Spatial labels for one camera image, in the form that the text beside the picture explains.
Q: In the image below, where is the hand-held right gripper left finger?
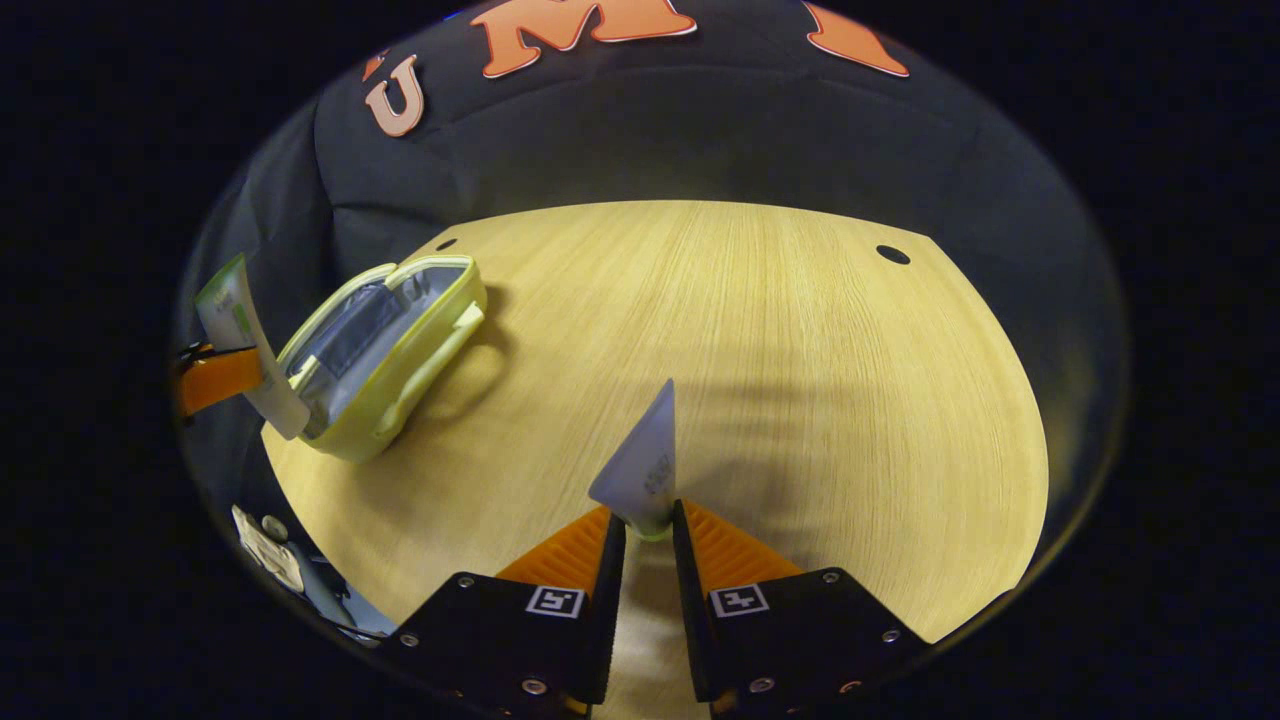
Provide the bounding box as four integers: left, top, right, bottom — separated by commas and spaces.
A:
375, 505, 628, 720

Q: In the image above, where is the grey tube green cap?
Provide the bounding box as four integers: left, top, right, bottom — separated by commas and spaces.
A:
588, 378, 677, 541

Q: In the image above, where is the white tube green print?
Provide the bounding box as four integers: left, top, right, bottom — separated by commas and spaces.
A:
194, 252, 311, 442

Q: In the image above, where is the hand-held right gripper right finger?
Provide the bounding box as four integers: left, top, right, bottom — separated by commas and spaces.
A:
672, 498, 931, 716

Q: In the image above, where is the black backdrop cloth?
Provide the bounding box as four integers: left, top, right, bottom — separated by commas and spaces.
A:
175, 0, 1131, 501

